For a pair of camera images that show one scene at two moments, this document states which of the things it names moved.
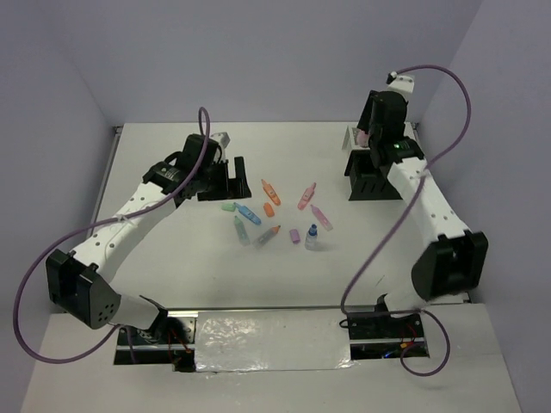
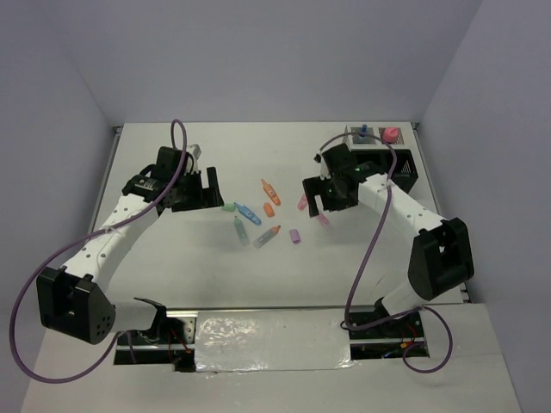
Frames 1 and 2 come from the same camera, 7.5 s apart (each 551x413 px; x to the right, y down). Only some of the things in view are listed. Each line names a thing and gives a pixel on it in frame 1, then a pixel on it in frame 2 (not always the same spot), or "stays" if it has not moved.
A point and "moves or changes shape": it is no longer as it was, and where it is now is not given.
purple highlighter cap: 294,236 stays
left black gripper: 231,188 → 206,198
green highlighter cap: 228,206 stays
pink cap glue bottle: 362,138 moves or changes shape
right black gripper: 364,120 → 315,186
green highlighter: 241,232 stays
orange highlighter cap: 269,212 stays
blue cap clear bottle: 311,242 moves or changes shape
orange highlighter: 271,192 stays
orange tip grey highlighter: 267,236 stays
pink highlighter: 306,196 stays
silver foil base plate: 271,340 stays
